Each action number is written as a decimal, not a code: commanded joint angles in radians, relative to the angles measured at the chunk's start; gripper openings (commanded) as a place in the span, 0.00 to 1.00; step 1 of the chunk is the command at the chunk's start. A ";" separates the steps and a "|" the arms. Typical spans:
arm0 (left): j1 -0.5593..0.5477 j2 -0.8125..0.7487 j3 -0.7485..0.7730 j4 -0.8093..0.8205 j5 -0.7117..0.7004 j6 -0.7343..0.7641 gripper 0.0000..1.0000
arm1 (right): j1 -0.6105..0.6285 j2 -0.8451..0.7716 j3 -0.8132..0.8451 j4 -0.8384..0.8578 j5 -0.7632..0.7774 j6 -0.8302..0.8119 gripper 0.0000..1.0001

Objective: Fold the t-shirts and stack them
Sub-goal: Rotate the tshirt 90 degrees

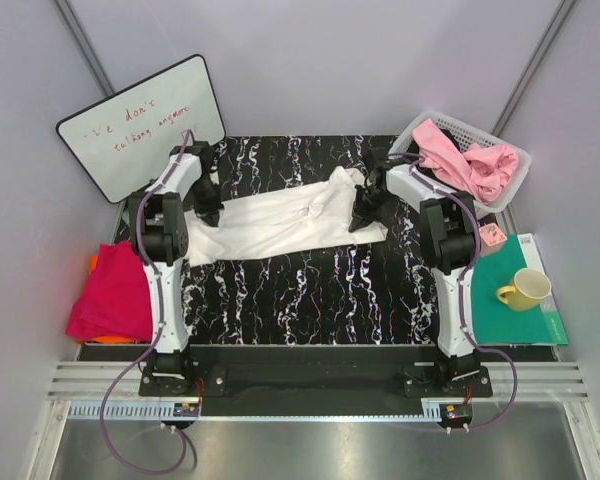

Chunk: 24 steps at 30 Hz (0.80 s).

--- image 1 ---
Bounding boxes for white t shirt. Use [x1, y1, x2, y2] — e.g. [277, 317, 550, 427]
[185, 166, 387, 267]

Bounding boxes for pink power cube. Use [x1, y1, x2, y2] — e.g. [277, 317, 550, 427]
[479, 222, 508, 257]

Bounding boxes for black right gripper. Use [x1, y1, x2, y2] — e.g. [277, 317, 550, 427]
[349, 186, 391, 234]

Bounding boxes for whiteboard with red writing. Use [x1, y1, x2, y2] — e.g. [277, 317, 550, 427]
[56, 54, 226, 204]

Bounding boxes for white plastic basket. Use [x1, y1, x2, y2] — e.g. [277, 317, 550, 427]
[389, 111, 531, 213]

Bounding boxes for magenta folded t shirt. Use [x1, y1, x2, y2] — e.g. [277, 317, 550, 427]
[66, 241, 153, 342]

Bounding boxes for aluminium rail frame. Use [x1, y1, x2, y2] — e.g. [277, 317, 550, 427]
[47, 362, 589, 406]

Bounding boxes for yellow paper cup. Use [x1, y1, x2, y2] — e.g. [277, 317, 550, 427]
[496, 268, 552, 312]

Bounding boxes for green cutting mat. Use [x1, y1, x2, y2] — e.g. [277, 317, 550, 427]
[471, 233, 569, 346]

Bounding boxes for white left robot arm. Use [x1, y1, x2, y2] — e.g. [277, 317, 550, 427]
[128, 141, 223, 396]

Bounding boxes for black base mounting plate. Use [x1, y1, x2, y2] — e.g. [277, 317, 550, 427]
[139, 345, 493, 399]

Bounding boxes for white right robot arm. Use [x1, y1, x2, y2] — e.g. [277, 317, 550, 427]
[349, 149, 480, 397]

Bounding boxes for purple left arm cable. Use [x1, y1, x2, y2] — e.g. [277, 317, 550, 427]
[101, 128, 199, 476]

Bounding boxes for pink t shirt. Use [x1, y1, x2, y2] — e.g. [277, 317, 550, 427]
[412, 119, 519, 205]

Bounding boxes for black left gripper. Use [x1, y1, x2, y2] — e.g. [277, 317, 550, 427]
[191, 176, 225, 232]

